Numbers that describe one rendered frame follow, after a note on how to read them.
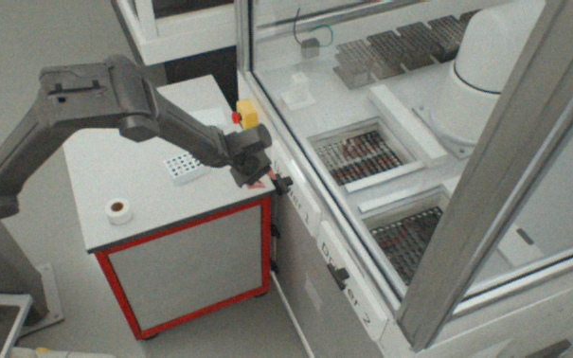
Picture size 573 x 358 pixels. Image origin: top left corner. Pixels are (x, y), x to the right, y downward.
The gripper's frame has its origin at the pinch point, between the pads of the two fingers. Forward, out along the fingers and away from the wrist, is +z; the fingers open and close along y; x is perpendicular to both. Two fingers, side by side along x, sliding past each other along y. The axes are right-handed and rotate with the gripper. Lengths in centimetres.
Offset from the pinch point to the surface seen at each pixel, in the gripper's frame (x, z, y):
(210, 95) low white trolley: 64, 19, -8
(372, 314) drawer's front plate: -40.0, 10.9, 2.6
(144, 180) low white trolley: 32.4, 1.6, -35.3
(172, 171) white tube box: 29.1, 3.6, -26.1
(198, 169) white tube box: 27.3, 8.0, -19.8
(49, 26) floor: 267, 50, -93
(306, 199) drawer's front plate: -6.0, 9.0, 4.1
